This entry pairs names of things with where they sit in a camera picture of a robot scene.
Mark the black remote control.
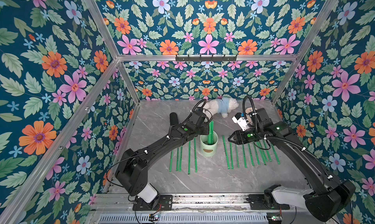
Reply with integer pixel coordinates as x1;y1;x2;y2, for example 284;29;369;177
170;112;179;126

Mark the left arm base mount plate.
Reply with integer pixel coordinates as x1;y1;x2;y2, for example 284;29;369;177
132;194;173;211

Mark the light green storage cup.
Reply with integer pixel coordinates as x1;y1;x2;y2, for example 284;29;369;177
199;131;218;157

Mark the black wall hook rack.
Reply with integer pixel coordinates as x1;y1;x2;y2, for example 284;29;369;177
175;54;237;63

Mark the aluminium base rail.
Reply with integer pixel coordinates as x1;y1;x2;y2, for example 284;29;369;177
93;193;332;211

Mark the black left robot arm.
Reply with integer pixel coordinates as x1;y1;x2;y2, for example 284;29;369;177
114;107;212;205

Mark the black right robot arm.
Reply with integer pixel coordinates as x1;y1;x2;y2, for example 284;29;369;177
228;108;355;222

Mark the white vented cable duct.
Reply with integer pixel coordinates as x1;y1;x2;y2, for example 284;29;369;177
99;213;269;224

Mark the white plush teddy bear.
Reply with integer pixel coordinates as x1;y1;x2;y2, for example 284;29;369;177
203;97;239;118

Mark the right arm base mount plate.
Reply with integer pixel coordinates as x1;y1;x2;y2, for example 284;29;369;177
246;194;291;211

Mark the bundle of green wrapped straws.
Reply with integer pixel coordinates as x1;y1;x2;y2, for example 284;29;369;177
208;121;214;145

